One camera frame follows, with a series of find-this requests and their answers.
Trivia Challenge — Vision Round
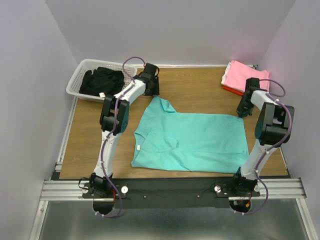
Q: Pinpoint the teal t shirt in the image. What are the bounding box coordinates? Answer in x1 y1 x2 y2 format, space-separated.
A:
131 97 249 174

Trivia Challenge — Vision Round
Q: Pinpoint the folded orange t shirt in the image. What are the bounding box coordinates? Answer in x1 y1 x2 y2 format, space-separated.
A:
222 85 244 97

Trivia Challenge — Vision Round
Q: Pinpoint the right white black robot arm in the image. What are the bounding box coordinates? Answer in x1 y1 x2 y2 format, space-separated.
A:
230 77 295 196

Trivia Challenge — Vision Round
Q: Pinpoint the black t shirt in basket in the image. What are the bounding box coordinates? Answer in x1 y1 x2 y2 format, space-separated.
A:
79 67 125 97

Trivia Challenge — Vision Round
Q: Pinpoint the white plastic laundry basket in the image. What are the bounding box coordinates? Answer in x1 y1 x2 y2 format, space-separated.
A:
66 59 145 104

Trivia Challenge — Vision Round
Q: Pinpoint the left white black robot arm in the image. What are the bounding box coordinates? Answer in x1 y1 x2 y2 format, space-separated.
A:
89 63 160 198

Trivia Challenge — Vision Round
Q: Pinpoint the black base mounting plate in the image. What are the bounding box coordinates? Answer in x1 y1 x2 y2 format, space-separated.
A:
80 176 260 212

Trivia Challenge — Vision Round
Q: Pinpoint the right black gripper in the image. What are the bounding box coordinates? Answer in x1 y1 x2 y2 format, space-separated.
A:
235 98 255 119

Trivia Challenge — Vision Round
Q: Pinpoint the folded pink t shirt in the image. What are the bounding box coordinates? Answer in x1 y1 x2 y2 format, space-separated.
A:
221 60 270 93

